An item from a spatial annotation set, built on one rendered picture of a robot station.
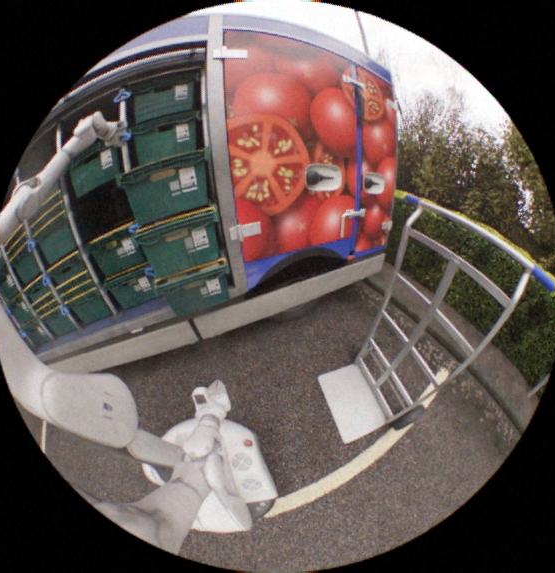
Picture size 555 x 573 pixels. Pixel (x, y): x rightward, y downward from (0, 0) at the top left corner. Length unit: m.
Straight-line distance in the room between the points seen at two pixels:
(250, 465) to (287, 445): 0.42
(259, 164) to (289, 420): 1.52
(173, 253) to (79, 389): 0.69
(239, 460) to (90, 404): 0.72
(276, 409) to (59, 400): 1.22
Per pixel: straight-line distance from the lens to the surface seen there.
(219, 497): 0.84
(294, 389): 1.38
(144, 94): 1.27
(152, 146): 1.14
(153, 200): 0.83
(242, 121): 0.99
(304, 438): 1.30
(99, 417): 0.39
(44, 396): 0.34
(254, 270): 1.10
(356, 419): 1.38
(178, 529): 0.27
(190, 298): 0.99
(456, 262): 0.74
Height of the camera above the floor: 1.29
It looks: 36 degrees down
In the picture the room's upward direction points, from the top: 4 degrees counter-clockwise
